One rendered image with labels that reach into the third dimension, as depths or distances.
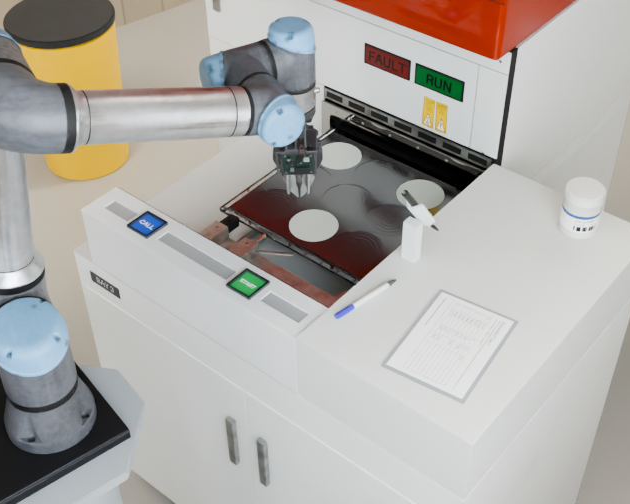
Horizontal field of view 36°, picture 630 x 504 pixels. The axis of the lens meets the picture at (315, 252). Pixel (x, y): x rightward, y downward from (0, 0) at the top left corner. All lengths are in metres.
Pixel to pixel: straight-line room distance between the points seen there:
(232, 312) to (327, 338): 0.20
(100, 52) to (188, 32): 1.16
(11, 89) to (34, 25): 2.08
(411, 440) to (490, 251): 0.41
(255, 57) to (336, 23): 0.57
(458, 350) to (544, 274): 0.25
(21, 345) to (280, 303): 0.45
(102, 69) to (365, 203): 1.61
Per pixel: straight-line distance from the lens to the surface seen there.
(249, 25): 2.30
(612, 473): 2.74
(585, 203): 1.80
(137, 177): 3.61
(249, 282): 1.72
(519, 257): 1.80
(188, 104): 1.40
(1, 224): 1.56
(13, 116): 1.32
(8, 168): 1.50
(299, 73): 1.60
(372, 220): 1.95
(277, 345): 1.68
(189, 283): 1.77
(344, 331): 1.63
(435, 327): 1.64
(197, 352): 1.91
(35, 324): 1.56
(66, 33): 3.33
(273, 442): 1.91
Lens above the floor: 2.15
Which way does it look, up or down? 42 degrees down
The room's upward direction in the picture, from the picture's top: 1 degrees counter-clockwise
